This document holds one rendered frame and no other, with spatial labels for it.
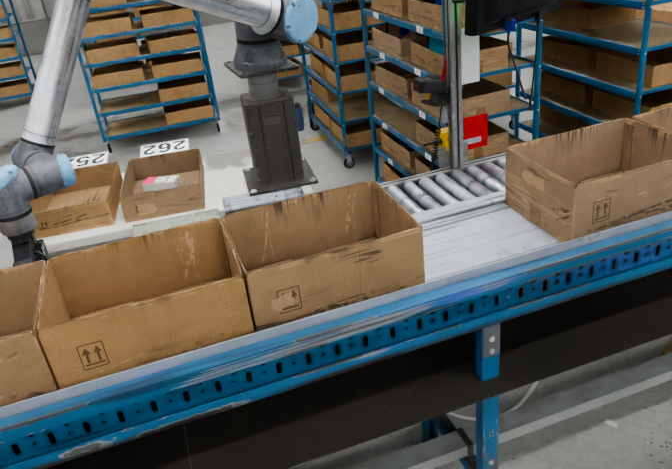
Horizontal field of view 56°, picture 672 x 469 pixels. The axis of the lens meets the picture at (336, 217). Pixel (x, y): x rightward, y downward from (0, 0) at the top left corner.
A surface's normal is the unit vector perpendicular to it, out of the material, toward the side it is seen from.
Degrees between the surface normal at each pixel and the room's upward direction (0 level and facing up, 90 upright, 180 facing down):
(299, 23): 95
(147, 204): 91
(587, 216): 91
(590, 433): 0
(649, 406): 0
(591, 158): 90
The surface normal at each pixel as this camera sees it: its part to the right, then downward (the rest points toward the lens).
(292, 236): 0.32, 0.39
